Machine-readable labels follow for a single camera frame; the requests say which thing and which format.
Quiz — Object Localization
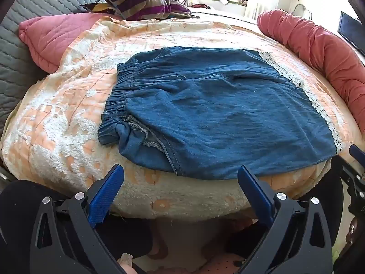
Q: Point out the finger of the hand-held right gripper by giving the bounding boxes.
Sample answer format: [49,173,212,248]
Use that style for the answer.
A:
[338,145,365,204]

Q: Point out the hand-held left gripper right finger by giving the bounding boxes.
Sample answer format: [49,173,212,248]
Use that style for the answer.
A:
[237,165,334,274]

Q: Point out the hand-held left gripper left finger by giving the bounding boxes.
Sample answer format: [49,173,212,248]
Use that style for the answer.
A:
[29,164,126,274]

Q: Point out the blue denim pants lace hem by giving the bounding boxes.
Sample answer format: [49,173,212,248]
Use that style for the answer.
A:
[97,46,345,180]

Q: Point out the person's left hand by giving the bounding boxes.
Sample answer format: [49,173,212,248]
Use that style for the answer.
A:
[117,253,135,274]

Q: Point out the person's black trousers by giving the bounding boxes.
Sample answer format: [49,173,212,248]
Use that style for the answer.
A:
[0,160,344,274]

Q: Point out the orange and white fleece blanket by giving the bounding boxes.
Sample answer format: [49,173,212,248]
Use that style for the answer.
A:
[1,14,362,223]

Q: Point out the red rolled quilt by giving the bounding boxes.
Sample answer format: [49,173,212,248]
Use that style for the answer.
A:
[257,9,365,134]

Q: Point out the dark flat screen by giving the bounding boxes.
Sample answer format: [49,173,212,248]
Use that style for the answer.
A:
[337,11,360,48]

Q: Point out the white clothes hanger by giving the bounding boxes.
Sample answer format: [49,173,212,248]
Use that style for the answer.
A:
[294,3,313,16]

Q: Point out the pink quilted pillow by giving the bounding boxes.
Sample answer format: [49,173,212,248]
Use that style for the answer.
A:
[18,13,115,74]

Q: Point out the purple striped cloth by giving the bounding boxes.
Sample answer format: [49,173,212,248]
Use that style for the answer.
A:
[78,0,201,21]

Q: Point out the grey quilted cover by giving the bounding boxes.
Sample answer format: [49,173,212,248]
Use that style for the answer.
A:
[0,0,136,133]

